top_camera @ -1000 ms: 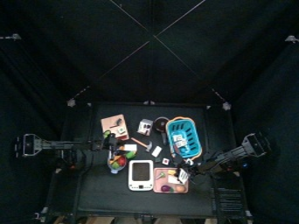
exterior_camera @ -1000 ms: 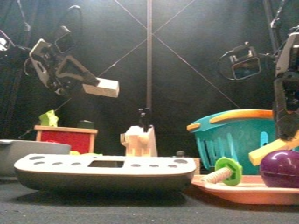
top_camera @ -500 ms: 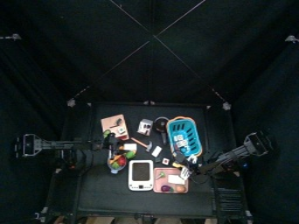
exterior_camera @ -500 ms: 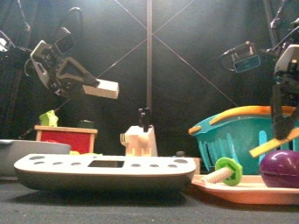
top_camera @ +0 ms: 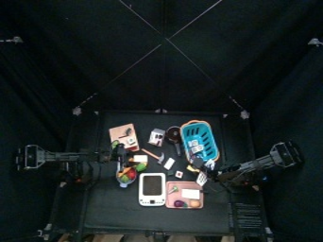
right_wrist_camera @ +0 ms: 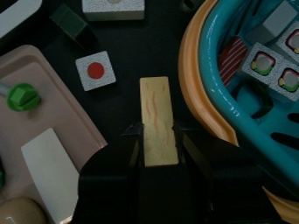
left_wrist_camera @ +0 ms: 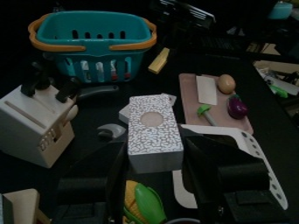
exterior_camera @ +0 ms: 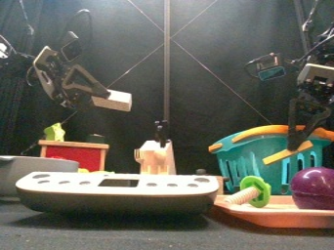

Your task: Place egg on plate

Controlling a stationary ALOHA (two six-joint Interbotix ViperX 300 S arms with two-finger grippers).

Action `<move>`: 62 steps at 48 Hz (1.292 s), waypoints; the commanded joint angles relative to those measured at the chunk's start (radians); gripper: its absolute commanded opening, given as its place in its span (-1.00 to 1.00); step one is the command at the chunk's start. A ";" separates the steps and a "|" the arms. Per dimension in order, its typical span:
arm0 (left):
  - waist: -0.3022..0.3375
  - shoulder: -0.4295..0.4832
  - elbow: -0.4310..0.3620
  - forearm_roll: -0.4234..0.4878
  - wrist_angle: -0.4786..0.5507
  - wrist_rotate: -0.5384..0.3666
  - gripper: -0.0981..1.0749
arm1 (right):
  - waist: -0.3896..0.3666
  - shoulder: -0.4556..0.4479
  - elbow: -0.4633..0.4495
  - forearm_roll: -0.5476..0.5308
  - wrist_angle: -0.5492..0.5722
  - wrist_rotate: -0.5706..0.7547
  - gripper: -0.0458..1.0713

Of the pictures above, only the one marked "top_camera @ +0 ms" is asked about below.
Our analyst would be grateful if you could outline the speckled grey white block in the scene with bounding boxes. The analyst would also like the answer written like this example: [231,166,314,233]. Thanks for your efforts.
[133,154,150,164]

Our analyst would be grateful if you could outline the wooden toy hammer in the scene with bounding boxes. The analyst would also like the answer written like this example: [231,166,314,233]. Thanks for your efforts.
[141,147,167,165]

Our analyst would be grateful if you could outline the white patterned toy carton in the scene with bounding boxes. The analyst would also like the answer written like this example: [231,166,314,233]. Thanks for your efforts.
[205,158,218,171]

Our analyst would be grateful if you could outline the grey toy bowl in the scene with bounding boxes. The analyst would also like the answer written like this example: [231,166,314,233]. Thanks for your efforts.
[115,166,139,189]

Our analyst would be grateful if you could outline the wooden box with red drawer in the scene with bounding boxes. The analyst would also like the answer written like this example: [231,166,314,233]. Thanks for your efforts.
[109,123,142,152]

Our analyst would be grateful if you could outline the dark round toy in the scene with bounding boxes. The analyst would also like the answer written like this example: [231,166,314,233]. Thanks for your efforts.
[191,157,206,168]

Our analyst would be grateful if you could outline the plain white block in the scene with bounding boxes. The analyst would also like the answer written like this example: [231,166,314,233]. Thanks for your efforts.
[163,157,177,171]

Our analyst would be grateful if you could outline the pink tray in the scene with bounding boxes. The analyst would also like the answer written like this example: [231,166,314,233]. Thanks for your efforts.
[165,181,206,210]

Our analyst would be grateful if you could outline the white card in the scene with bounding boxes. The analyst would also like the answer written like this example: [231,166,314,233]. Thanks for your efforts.
[181,188,202,200]

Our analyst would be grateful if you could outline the dark toy saucepan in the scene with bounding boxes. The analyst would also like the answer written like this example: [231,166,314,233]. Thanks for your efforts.
[166,126,185,157]

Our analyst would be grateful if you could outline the white toy induction cooktop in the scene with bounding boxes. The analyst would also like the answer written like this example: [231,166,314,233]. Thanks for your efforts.
[138,172,169,208]

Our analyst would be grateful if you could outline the purple toy food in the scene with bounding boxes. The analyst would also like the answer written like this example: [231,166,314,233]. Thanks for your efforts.
[174,199,190,209]

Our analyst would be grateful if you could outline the blue plastic basket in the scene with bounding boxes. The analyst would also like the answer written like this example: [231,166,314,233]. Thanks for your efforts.
[179,119,221,164]

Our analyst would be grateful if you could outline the printed label sticker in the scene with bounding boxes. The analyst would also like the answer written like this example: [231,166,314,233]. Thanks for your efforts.
[233,202,266,234]

